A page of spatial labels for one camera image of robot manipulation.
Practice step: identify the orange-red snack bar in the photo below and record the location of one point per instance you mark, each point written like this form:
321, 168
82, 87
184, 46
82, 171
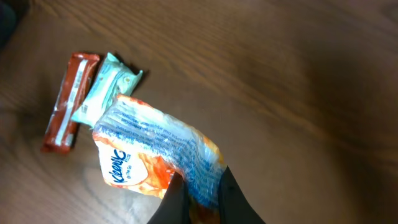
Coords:
61, 129

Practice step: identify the light green wipes pack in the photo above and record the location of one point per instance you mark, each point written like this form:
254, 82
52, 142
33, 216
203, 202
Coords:
113, 78

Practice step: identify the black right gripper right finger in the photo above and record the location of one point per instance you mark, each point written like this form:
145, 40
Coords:
233, 206

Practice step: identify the orange tissue pack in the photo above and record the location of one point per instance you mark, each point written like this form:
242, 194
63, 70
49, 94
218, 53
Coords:
142, 148

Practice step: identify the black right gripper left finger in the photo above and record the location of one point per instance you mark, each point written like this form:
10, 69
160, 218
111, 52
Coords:
174, 207

